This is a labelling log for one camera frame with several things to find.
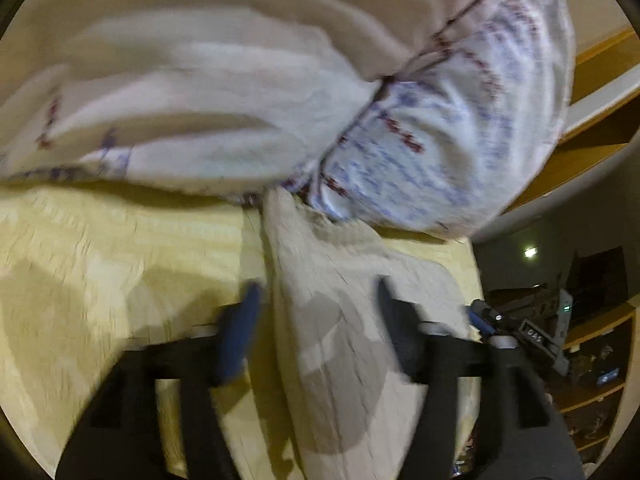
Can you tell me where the grey knitted sweater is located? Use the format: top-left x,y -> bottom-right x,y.
262,188 -> 482,479

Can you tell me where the yellow orange patterned bedspread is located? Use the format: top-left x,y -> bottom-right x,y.
1,183 -> 483,479

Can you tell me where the wooden wall shelf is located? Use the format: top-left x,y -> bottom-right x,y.
506,27 -> 639,212

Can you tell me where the wooden shelving unit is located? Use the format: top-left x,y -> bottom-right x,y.
548,296 -> 639,472

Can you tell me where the floral white duvet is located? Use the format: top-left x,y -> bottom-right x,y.
1,0 -> 495,195

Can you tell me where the floral white pillow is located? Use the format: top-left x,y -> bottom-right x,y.
285,0 -> 575,240

